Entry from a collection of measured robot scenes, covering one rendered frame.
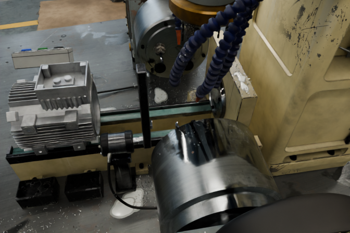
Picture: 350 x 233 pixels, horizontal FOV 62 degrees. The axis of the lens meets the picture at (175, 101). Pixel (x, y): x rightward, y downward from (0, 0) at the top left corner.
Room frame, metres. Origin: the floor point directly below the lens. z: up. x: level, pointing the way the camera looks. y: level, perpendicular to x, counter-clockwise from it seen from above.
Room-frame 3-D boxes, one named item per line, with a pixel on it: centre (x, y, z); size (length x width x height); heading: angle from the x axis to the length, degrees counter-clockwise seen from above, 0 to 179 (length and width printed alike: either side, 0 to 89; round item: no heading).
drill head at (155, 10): (0.97, 0.03, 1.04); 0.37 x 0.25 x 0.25; 11
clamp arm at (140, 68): (0.46, 0.07, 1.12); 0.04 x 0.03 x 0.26; 101
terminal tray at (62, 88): (0.56, 0.28, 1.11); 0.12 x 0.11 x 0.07; 100
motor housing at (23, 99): (0.55, 0.32, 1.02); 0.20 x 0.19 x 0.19; 100
